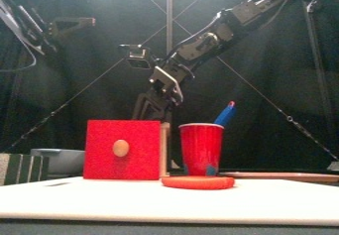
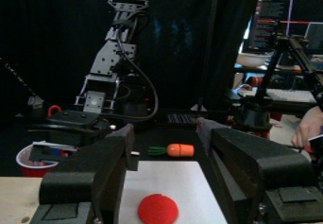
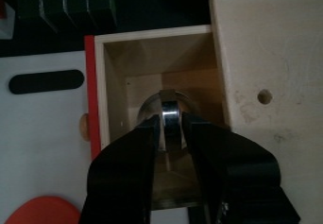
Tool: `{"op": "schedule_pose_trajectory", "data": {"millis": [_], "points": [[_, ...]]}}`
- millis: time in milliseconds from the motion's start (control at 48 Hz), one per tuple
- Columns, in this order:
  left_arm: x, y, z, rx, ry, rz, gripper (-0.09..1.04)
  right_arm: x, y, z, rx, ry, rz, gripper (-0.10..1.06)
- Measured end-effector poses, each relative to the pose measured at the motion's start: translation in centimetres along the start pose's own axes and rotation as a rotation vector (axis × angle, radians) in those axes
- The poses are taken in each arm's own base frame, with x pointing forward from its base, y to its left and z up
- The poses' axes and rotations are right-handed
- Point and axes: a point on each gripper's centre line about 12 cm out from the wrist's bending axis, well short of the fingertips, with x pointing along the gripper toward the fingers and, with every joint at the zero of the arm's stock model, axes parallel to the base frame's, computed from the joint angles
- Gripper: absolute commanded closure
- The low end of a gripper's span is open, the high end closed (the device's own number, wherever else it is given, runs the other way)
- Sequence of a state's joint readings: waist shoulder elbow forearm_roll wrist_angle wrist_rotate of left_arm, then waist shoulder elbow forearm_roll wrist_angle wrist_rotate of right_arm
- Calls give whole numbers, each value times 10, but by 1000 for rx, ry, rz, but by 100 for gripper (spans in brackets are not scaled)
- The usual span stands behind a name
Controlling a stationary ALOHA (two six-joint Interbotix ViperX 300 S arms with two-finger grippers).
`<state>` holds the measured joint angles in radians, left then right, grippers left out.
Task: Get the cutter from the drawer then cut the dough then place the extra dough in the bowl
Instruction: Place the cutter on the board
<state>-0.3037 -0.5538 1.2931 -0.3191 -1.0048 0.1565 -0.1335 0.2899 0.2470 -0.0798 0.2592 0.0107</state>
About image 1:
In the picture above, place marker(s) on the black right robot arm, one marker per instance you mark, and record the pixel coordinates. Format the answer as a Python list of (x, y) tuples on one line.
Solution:
[(229, 24)]

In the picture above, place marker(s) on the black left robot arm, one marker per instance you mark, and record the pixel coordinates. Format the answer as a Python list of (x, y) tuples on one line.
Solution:
[(21, 17)]

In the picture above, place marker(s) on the red drawer with wooden knob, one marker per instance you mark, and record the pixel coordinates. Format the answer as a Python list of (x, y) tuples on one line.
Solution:
[(121, 149)]

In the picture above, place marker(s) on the blue cutter with red tip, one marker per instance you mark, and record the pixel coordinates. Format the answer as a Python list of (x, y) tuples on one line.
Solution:
[(225, 115)]

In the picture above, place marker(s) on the orange dough disc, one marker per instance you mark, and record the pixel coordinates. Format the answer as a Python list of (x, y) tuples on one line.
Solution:
[(197, 182)]

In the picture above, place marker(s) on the grey bowl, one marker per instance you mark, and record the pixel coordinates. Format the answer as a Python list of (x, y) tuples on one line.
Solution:
[(58, 161)]

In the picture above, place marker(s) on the red plastic cup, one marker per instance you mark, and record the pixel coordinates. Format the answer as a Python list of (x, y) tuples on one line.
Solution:
[(201, 149)]

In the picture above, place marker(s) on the white cutting board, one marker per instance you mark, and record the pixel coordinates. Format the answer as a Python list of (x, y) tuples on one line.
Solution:
[(166, 202)]

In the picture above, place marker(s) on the green white striped block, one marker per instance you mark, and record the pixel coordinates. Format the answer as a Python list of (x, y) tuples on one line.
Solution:
[(21, 169)]

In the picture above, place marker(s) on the brown wooden tray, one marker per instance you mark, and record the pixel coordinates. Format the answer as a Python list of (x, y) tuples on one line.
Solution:
[(281, 176)]

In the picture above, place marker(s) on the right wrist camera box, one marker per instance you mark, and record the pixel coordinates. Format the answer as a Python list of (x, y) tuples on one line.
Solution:
[(137, 58)]

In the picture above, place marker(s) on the grey vertical frame pole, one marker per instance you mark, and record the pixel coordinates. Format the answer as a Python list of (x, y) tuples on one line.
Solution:
[(168, 14)]

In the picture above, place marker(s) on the black slanted frame post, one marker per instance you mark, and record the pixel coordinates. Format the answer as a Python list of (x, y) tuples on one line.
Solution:
[(317, 67)]

